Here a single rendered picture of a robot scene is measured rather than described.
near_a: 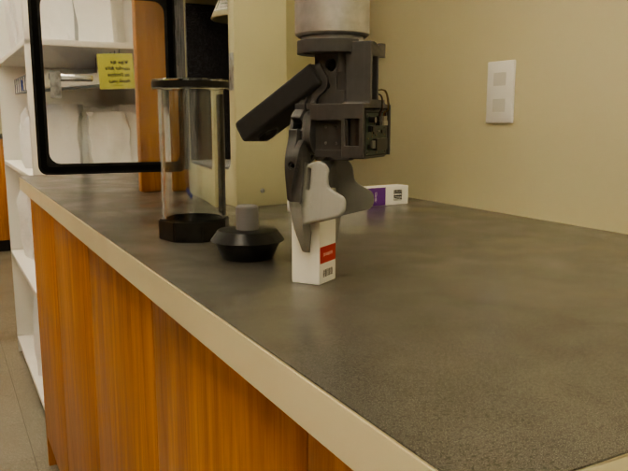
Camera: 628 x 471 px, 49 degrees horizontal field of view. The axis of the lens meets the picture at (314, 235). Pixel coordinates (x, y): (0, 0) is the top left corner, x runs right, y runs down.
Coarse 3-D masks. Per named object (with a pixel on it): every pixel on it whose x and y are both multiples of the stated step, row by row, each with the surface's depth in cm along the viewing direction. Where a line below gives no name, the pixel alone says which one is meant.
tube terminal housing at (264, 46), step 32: (192, 0) 154; (256, 0) 132; (288, 0) 136; (256, 32) 133; (288, 32) 137; (256, 64) 134; (288, 64) 138; (256, 96) 135; (288, 128) 140; (256, 160) 137; (256, 192) 138
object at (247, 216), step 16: (240, 208) 85; (256, 208) 86; (240, 224) 86; (256, 224) 86; (224, 240) 84; (240, 240) 83; (256, 240) 83; (272, 240) 84; (224, 256) 85; (240, 256) 84; (256, 256) 84; (272, 256) 87
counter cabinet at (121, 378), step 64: (64, 256) 159; (64, 320) 168; (128, 320) 107; (64, 384) 177; (128, 384) 111; (192, 384) 80; (64, 448) 187; (128, 448) 114; (192, 448) 82; (256, 448) 64; (320, 448) 53
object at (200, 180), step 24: (168, 96) 95; (192, 96) 95; (216, 96) 97; (168, 120) 96; (192, 120) 95; (216, 120) 97; (168, 144) 96; (192, 144) 96; (216, 144) 98; (168, 168) 97; (192, 168) 96; (216, 168) 98; (168, 192) 98; (192, 192) 97; (216, 192) 98; (168, 216) 98; (192, 216) 97; (216, 216) 99
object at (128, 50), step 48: (48, 0) 145; (96, 0) 149; (48, 48) 147; (96, 48) 150; (144, 48) 154; (48, 96) 148; (96, 96) 152; (144, 96) 156; (96, 144) 154; (144, 144) 157
